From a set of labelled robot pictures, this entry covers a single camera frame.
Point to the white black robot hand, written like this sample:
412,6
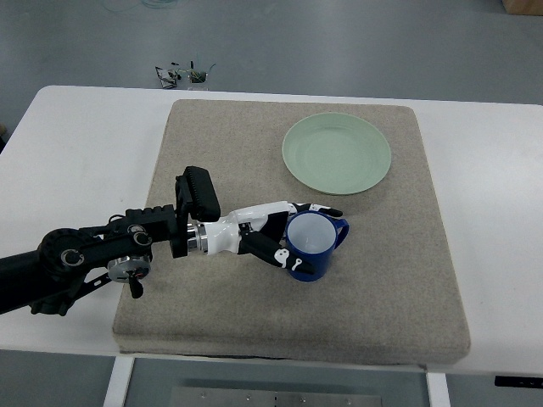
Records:
258,230

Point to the blue mug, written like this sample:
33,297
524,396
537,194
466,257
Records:
312,237

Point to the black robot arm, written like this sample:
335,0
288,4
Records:
52,277

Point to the green plate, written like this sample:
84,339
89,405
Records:
336,153

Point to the grey cushion mat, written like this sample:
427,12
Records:
390,295

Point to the white table leg left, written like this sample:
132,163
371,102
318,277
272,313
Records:
119,382

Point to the white table leg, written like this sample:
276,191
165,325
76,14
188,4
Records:
119,382
438,392

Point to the white table leg right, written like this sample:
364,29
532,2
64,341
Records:
438,392

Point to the black table control panel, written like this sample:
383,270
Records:
519,382

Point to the cardboard box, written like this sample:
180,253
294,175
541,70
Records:
524,7

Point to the electronic parts with wires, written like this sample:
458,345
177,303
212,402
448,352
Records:
177,76

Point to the metal base plate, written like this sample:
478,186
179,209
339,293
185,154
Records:
208,396

